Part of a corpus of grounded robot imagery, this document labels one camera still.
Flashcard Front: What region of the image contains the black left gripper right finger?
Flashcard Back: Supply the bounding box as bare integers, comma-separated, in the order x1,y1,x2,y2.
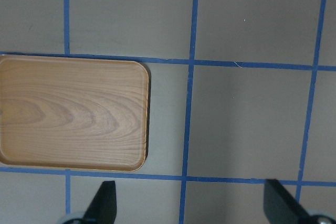
263,179,311,224

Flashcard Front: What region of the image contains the wooden tray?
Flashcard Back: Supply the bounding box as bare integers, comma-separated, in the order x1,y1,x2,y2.
1,55,150,172

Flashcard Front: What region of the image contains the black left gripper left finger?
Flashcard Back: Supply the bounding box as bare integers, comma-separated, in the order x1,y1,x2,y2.
82,181,117,224

